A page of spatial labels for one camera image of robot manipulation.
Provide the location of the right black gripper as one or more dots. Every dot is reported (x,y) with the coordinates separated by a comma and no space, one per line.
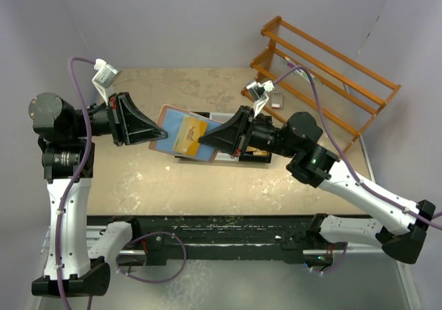
(227,138)

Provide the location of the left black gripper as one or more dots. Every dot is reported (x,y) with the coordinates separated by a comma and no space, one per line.
(137,127)

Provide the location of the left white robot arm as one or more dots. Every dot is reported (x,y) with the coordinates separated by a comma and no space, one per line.
(65,137)

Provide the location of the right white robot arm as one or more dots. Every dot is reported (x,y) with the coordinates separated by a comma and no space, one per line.
(394,224)

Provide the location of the white bin with black cards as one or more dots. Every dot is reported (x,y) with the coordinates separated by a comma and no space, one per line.
(222,118)

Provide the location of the black bin with gold cards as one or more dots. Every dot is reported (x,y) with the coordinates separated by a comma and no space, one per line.
(243,157)

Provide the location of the gold cards pile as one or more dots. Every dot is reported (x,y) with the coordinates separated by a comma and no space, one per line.
(256,152)

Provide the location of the black bin with silver cards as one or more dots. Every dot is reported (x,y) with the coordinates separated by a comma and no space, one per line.
(203,154)

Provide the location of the small white red box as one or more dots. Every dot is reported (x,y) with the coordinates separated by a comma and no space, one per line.
(276,100)

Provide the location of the orange wooden rack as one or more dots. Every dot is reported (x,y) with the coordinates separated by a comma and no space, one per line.
(349,94)

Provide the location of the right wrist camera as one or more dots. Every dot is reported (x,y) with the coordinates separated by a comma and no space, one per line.
(260,95)

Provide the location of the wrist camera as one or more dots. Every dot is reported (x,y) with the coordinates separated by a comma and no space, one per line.
(104,78)
(260,95)

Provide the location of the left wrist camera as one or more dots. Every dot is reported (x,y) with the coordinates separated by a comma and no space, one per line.
(104,78)

